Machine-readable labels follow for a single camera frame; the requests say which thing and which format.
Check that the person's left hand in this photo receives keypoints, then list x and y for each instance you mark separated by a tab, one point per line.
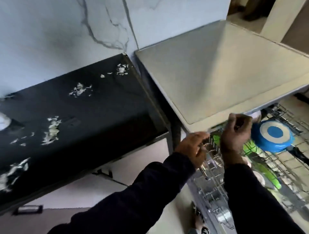
190	147

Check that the person's right hand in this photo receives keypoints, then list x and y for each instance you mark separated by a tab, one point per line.
233	137

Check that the pink bowl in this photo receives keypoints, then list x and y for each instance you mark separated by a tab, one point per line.
256	117

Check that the blue saucepan with black handle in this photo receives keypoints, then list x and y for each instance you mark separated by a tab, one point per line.
272	137

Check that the silver dishwasher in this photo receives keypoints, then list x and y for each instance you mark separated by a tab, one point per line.
217	72

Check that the person's right forearm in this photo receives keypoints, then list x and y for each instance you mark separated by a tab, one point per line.
253	205

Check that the person's left forearm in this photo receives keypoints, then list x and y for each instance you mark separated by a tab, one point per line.
132	200

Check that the white base cabinet door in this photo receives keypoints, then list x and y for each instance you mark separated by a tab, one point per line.
135	156
72	192

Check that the brown cabinet door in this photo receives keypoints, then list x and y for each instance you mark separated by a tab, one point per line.
297	36

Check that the dark bag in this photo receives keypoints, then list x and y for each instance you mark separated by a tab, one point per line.
256	9

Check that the white side base cabinet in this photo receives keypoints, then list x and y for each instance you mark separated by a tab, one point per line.
36	224

